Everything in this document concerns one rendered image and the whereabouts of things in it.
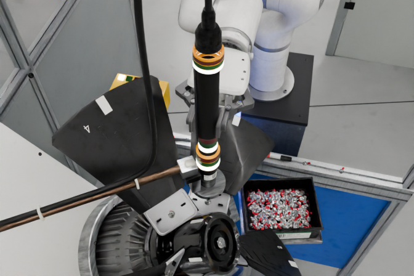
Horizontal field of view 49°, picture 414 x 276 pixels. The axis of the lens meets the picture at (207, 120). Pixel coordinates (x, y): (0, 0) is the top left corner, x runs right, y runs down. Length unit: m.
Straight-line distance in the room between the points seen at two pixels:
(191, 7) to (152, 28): 2.28
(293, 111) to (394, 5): 1.48
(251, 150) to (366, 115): 1.74
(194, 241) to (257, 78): 0.70
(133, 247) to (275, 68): 0.72
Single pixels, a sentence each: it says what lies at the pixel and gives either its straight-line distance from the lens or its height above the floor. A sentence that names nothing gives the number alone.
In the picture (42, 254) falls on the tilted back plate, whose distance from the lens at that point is 0.98.
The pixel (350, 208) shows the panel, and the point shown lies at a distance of 1.64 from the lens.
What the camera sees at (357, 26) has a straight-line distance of 2.89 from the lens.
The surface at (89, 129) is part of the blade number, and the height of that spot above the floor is 1.40.
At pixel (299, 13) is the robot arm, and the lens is 1.23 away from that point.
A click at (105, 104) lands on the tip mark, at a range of 0.85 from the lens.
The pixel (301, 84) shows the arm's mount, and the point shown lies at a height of 0.95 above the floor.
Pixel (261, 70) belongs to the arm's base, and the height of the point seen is 1.05.
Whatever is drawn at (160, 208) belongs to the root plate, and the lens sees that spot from 0.89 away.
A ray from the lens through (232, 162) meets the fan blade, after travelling 1.04.
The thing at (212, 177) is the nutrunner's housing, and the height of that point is 1.32.
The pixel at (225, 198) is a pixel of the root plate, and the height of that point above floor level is 1.18.
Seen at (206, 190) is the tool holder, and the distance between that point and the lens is 0.89.
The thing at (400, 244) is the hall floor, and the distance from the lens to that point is 2.40.
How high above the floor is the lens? 2.06
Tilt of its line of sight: 53 degrees down
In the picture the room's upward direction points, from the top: straight up
